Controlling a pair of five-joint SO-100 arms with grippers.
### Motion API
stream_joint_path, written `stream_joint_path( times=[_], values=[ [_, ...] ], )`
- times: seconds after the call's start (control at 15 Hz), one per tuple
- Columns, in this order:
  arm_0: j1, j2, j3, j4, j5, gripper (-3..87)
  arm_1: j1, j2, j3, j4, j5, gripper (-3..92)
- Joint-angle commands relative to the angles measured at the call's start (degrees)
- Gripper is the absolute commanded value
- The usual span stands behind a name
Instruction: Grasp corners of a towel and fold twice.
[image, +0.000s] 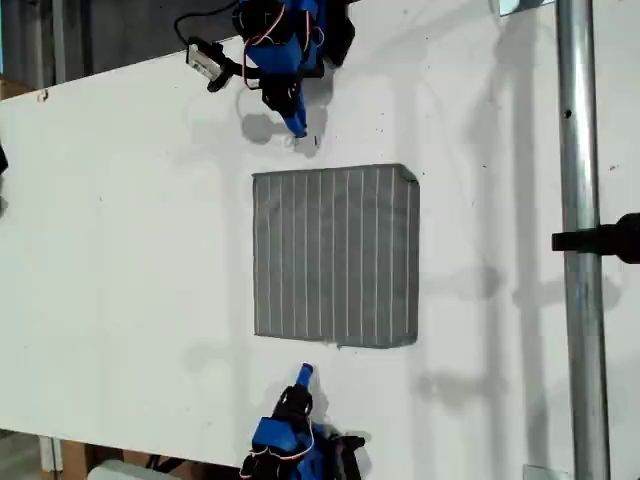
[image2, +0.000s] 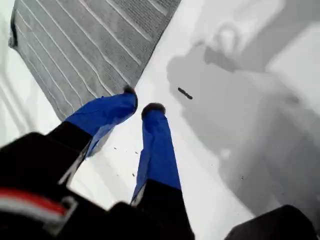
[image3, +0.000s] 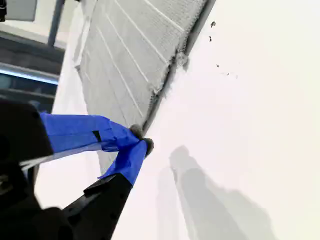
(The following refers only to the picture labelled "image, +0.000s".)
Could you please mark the grey white-striped towel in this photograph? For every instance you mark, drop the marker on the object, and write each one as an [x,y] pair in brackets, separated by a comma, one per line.
[335,255]

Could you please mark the grey vertical beam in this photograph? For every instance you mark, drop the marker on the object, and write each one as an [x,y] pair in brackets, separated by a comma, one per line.
[58,40]

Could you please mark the white table leg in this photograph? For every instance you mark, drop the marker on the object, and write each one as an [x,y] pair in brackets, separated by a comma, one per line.
[50,452]

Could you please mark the brown cardboard box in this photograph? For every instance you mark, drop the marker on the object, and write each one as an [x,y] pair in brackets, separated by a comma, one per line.
[12,89]

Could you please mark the black object at edge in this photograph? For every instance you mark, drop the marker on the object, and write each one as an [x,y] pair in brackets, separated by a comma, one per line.
[2,160]

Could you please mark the black clamp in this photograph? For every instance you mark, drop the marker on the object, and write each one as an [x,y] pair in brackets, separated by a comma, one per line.
[600,240]

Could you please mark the black camera stalk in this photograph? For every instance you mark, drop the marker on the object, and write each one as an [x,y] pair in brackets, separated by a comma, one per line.
[227,72]

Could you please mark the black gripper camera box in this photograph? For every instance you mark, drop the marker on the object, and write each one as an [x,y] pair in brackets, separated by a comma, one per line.
[202,60]

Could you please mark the steel post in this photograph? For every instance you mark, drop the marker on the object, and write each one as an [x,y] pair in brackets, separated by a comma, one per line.
[582,325]

